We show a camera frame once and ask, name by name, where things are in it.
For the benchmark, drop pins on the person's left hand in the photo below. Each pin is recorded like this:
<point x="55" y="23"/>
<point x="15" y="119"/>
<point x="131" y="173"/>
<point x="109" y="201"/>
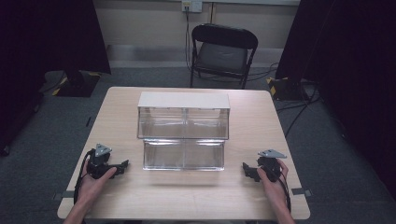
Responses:
<point x="91" y="186"/>

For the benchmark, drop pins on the person's right hand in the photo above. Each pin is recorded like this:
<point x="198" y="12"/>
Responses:
<point x="274" y="186"/>

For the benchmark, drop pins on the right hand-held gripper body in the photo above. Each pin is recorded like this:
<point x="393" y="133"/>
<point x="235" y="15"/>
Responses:
<point x="270" y="165"/>

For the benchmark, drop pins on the dark curtain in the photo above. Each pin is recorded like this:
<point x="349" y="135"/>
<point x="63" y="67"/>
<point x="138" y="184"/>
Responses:
<point x="46" y="46"/>
<point x="348" y="77"/>

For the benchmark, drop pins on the black stand base yellow stripes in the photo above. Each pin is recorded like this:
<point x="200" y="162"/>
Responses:
<point x="77" y="84"/>
<point x="288" y="88"/>

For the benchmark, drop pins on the clear storage box white top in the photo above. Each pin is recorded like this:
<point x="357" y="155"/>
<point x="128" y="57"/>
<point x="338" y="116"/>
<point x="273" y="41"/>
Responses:
<point x="183" y="124"/>

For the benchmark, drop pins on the white wall socket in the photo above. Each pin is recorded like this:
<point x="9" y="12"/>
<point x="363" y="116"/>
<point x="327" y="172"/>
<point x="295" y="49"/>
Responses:
<point x="191" y="5"/>

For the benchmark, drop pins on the black folding chair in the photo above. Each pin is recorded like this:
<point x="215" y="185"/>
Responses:
<point x="222" y="56"/>

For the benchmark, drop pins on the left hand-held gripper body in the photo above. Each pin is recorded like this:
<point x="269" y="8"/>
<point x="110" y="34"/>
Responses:
<point x="99" y="161"/>

